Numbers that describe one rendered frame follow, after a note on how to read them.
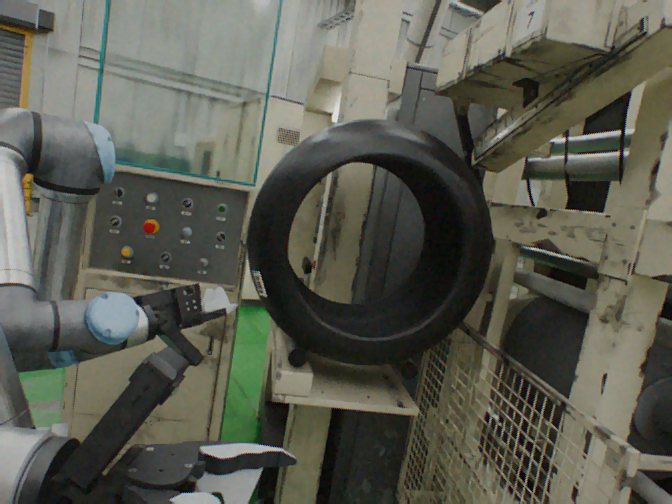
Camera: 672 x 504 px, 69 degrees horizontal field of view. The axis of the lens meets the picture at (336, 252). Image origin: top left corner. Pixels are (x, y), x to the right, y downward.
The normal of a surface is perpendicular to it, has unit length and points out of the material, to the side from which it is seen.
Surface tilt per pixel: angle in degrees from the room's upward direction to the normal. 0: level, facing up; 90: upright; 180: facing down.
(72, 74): 90
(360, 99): 90
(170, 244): 90
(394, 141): 79
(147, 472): 8
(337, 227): 90
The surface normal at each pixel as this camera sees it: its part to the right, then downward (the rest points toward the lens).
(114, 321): 0.65, -0.35
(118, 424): 0.03, 0.03
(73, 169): 0.48, 0.35
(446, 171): 0.25, 0.00
